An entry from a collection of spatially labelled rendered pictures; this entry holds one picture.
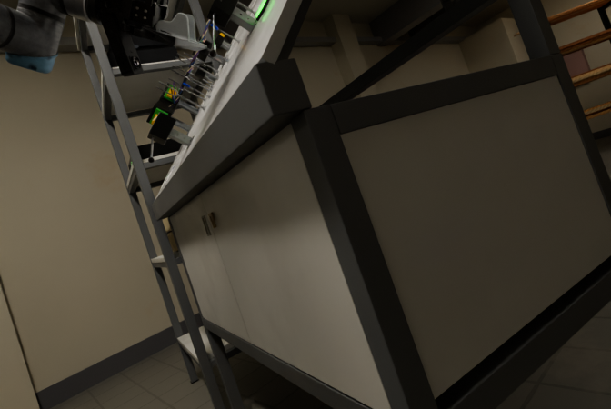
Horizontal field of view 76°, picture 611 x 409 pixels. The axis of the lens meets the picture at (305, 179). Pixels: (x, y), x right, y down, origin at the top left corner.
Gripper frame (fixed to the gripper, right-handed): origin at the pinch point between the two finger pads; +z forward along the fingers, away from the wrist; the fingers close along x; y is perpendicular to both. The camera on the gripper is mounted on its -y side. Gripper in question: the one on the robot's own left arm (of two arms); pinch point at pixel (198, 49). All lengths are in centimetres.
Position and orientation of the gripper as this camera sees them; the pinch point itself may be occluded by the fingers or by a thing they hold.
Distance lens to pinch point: 80.9
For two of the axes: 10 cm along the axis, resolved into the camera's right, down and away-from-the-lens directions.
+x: 0.8, -3.4, 9.4
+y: 3.0, -8.9, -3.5
